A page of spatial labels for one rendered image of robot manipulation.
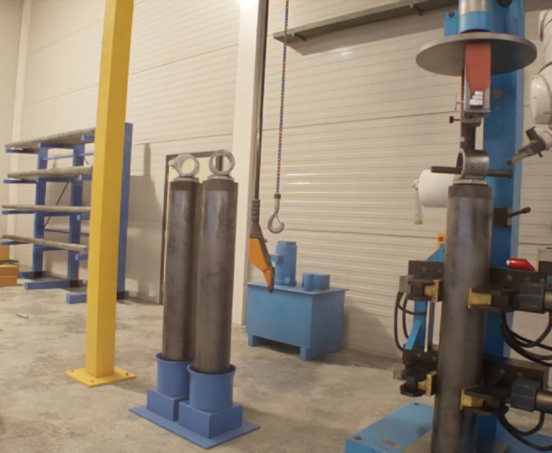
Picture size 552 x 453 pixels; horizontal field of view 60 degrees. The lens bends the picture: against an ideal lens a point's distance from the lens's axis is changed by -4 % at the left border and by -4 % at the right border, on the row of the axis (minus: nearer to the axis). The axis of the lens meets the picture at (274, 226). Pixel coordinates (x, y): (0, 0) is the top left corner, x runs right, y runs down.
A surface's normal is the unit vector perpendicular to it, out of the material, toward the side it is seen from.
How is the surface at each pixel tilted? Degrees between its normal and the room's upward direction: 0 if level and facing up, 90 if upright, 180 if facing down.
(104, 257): 90
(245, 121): 90
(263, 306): 90
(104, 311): 90
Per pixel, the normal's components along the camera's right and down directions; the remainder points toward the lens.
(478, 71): -0.31, -0.01
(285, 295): -0.65, -0.03
